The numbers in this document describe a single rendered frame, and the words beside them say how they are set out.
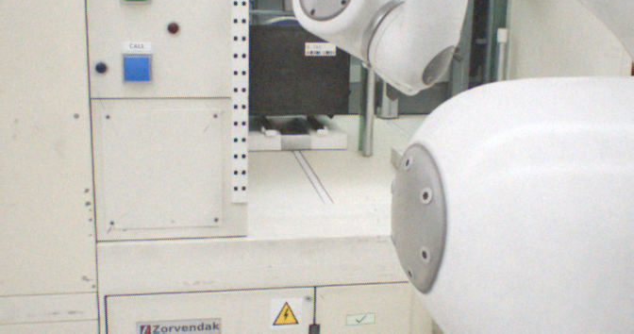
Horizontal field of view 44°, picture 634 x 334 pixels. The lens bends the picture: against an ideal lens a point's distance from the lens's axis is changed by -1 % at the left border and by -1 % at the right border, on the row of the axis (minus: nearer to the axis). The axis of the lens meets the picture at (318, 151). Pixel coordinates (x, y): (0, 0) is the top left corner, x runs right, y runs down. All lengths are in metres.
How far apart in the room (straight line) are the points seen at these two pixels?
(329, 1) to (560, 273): 0.51
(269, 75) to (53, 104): 0.61
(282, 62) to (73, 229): 0.64
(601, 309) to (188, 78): 0.77
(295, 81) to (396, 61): 0.80
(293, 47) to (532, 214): 1.27
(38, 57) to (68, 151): 0.12
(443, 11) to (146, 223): 0.52
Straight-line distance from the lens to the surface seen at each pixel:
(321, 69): 1.56
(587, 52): 1.35
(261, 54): 1.54
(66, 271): 1.09
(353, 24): 0.77
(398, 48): 0.76
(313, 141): 1.58
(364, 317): 1.15
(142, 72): 1.01
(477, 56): 2.01
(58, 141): 1.04
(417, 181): 0.33
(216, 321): 1.11
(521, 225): 0.30
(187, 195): 1.06
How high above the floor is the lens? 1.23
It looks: 13 degrees down
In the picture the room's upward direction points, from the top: 1 degrees clockwise
